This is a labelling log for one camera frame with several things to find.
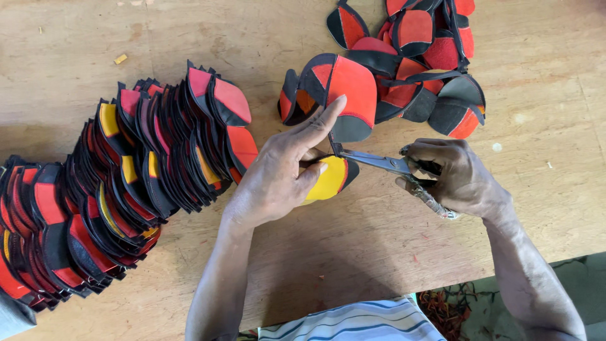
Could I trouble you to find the metal scissors with taped handle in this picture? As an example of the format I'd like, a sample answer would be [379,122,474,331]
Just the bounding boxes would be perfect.
[338,148,461,221]

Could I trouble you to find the pile of red black uppers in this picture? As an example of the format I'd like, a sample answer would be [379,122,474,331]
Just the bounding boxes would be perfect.
[277,0,487,144]

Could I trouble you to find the striped white blue shirt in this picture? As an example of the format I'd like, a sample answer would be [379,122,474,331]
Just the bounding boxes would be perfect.
[258,295,447,341]

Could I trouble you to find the person's left hand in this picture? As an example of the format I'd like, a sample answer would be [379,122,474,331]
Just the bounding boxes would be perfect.
[222,95,348,234]

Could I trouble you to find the grey cloth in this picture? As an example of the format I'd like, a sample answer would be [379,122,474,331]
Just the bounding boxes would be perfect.
[0,288,38,341]

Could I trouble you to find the yellow and black shoe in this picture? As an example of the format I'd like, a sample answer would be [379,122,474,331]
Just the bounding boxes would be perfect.
[299,154,360,206]

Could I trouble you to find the row of stitched shoe uppers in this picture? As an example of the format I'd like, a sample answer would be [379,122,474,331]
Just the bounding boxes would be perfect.
[0,59,259,313]

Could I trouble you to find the person's right hand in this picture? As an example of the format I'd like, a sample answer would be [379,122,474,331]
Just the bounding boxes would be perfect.
[395,138,515,220]

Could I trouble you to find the heap of thread scraps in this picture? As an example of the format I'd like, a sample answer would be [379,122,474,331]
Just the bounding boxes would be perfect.
[417,283,476,341]

